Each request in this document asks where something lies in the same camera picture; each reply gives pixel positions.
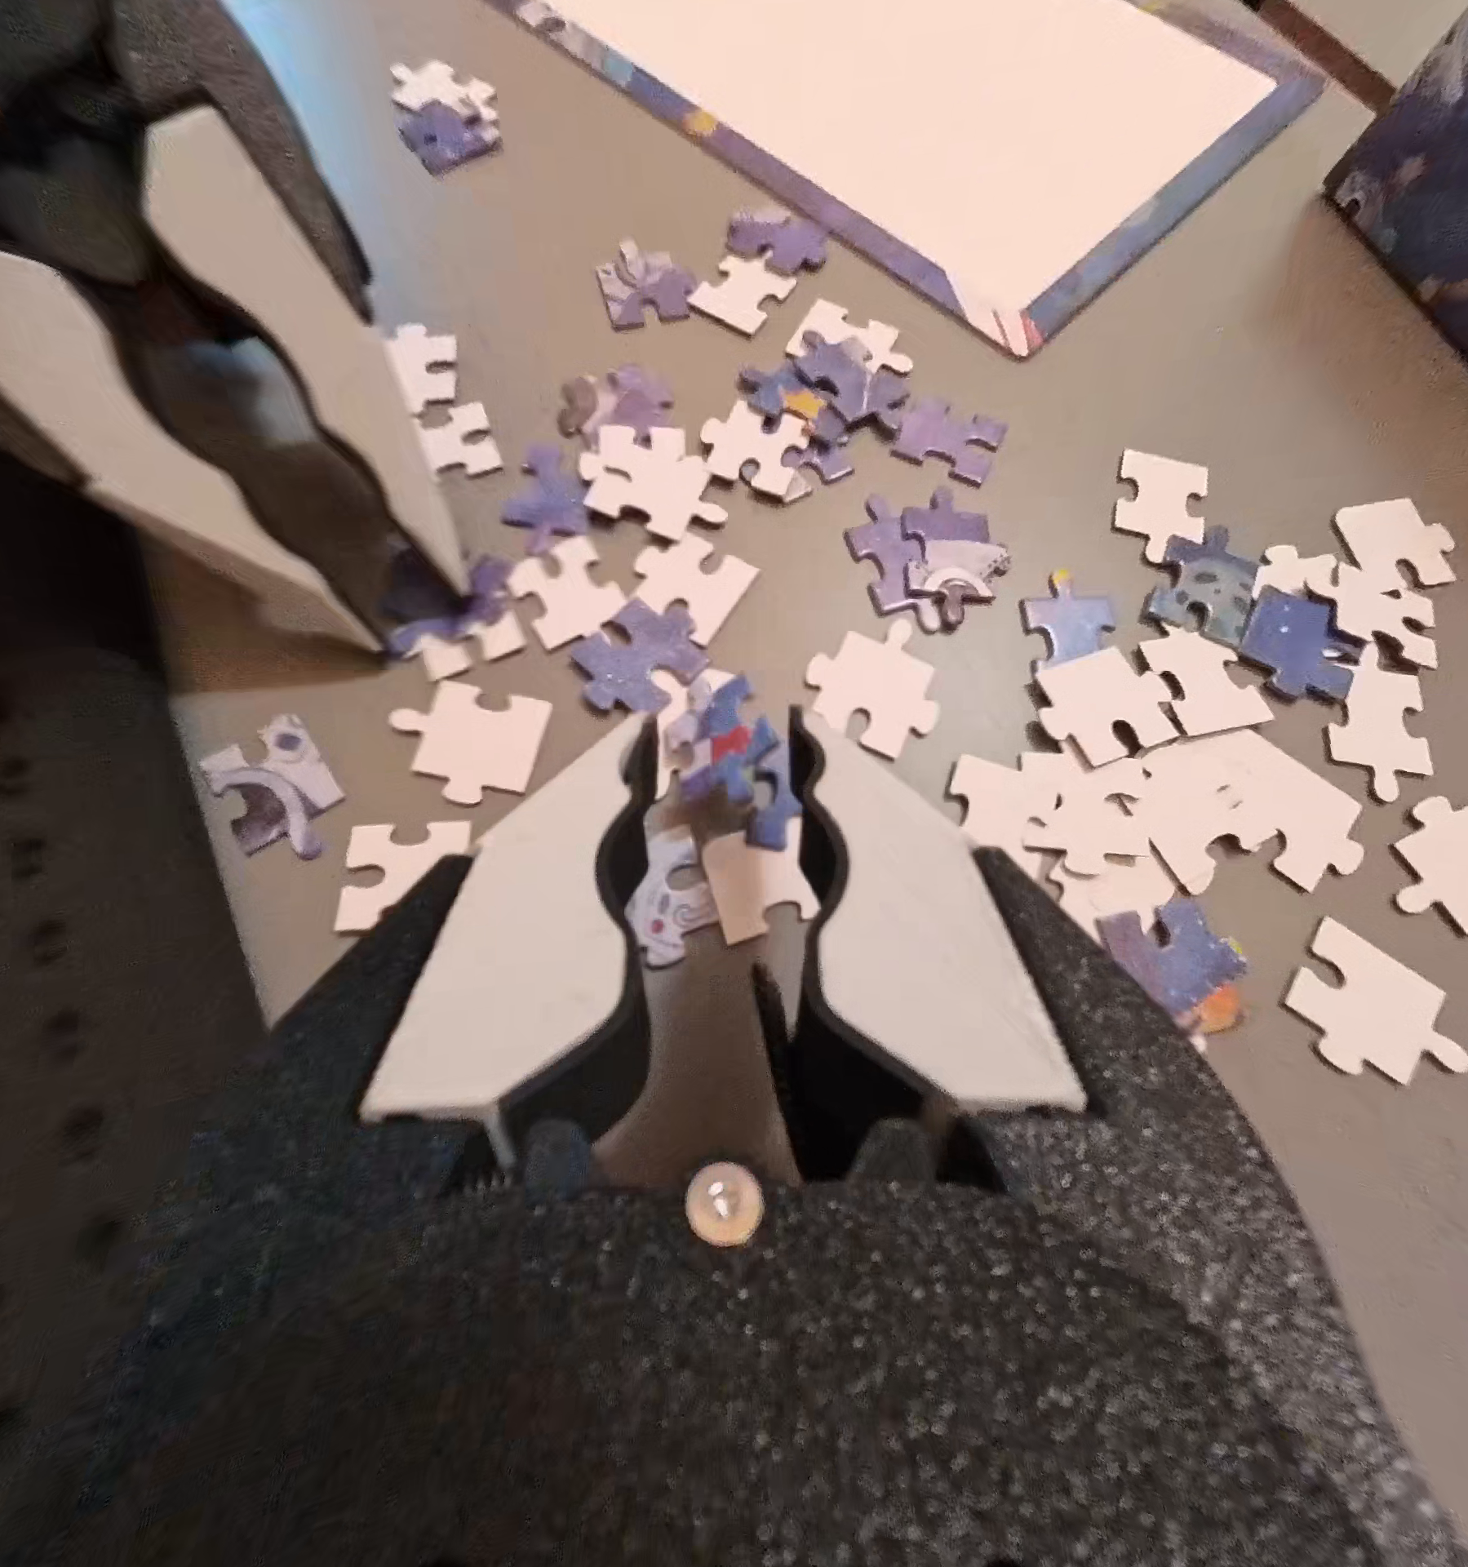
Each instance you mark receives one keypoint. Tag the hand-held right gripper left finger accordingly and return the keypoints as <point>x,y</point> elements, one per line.
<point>514,980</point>

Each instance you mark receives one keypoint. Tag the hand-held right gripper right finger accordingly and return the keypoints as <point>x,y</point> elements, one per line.
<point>931,980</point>

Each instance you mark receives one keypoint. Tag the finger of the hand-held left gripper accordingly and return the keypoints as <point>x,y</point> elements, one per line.
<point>281,269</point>
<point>49,368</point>

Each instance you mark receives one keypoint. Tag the dark blue red-marked puzzle piece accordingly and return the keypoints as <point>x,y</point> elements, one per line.
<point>734,747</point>

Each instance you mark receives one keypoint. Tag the pile of puzzle pieces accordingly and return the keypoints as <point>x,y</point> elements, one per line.
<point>1102,703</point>

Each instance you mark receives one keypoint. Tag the purple print puzzle piece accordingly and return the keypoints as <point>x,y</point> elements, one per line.
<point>464,599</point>

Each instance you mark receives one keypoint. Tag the black perforated pad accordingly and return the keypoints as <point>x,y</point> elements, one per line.
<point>73,980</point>

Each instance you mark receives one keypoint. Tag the white puzzle tray blue rim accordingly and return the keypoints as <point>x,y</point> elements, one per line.
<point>931,122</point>

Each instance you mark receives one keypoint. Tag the space and ocean print box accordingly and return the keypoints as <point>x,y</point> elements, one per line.
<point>1445,184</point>

